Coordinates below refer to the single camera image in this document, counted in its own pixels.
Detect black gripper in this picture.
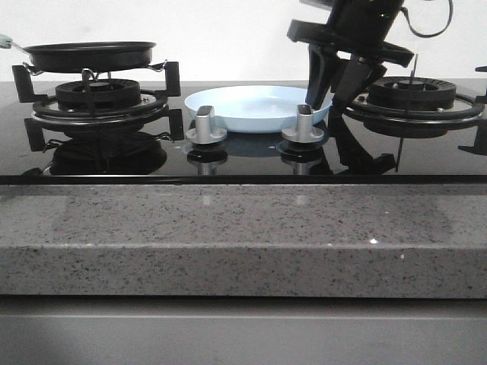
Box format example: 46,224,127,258
287,0,413,119

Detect light blue plate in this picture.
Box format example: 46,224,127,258
184,84,334,134

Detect black frying pan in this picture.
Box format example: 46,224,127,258
1,34,156,73

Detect right black pan support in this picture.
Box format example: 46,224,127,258
343,72,486,156

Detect black pan support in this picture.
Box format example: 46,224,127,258
12,62,183,151
343,72,486,156

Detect right black gas burner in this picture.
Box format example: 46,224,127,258
366,76,457,111

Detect black gas burner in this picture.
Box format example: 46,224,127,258
366,76,457,111
56,79,141,110

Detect right silver stove knob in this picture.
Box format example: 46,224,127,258
282,104,324,144

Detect silver stove knob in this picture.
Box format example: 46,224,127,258
282,104,324,144
186,106,228,144

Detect black glass gas cooktop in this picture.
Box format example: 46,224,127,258
1,82,486,185

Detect left silver stove knob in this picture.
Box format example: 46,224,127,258
186,106,228,144

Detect left black pan support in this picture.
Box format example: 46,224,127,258
12,62,183,151

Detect left black gas burner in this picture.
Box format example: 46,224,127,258
56,79,141,110

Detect grey cabinet drawer front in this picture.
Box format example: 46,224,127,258
1,297,486,364

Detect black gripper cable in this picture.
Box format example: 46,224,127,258
398,0,455,39

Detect wire pan reducer ring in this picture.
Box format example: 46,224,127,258
22,59,168,82

